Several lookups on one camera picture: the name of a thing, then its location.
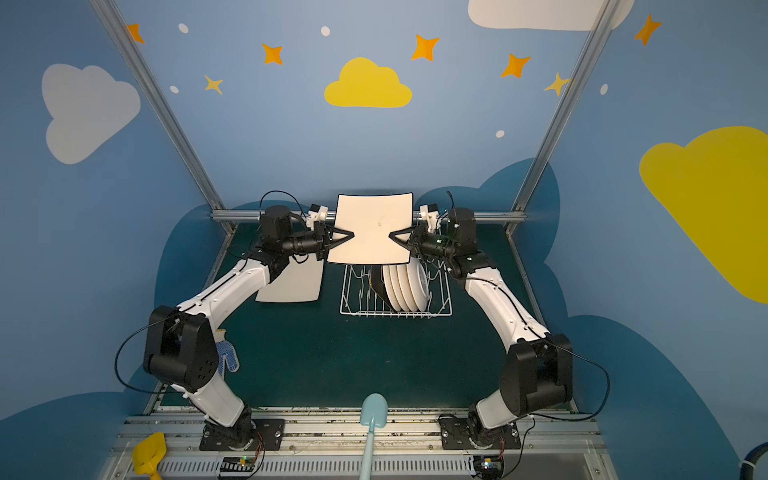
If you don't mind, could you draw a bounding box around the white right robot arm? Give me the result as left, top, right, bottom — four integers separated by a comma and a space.
389, 208, 573, 448

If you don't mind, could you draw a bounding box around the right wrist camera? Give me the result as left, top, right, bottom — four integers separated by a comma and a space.
419, 203, 441, 233

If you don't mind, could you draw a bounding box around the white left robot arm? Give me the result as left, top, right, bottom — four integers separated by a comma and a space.
143, 205, 354, 451

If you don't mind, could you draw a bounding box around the left circuit board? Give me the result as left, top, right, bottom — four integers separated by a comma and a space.
219, 456, 256, 473

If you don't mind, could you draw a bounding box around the cream square plate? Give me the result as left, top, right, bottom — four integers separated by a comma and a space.
255, 256, 325, 303
327, 193, 413, 265

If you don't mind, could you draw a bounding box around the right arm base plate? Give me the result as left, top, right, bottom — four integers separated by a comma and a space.
437, 414, 522, 451

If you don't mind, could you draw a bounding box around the light blue toy shovel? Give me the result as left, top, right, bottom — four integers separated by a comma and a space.
359, 393, 388, 480

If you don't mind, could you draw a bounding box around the right circuit board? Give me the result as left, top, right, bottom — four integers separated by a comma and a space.
472, 456, 504, 480

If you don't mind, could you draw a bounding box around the white wire dish rack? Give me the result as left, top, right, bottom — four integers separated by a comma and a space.
339, 257, 453, 318

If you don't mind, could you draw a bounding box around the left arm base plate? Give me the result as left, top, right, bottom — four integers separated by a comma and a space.
199, 419, 285, 452

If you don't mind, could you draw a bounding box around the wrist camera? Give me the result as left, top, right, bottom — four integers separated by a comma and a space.
305, 204, 329, 231
419, 203, 441, 233

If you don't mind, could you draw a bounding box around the black square plate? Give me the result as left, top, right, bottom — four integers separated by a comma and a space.
369, 265, 391, 310

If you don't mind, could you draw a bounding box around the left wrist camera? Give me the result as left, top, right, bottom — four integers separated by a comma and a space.
305, 204, 329, 231

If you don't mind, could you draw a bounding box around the yellow toy scoop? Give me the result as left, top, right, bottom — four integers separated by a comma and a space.
132, 432, 167, 480

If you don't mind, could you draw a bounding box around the blue dotted work glove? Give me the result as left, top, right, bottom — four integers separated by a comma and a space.
214, 329, 240, 379

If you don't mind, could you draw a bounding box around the circuit board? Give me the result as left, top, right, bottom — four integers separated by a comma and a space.
219, 456, 256, 473
472, 456, 504, 480

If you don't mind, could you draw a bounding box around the white round plate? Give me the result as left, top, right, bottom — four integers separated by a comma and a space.
400, 263, 421, 313
382, 265, 401, 312
408, 258, 430, 312
390, 265, 413, 312

